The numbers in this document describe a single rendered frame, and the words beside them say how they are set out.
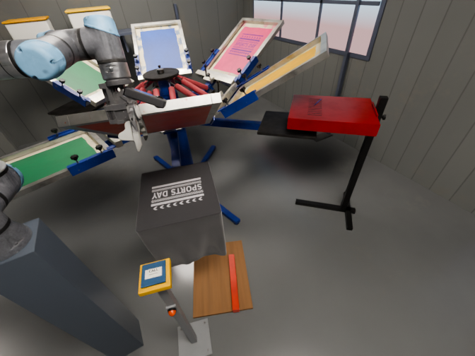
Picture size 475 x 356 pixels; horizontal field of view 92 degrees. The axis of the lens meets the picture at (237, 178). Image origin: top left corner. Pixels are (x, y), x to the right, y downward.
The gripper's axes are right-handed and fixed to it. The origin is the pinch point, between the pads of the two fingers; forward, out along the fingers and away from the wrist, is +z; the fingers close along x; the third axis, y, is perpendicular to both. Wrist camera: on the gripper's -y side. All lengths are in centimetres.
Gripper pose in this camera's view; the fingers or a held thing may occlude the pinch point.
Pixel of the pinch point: (145, 145)
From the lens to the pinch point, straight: 81.1
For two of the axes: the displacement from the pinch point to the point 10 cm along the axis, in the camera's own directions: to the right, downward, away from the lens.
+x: 2.2, 3.8, -9.0
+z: 1.2, 9.0, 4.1
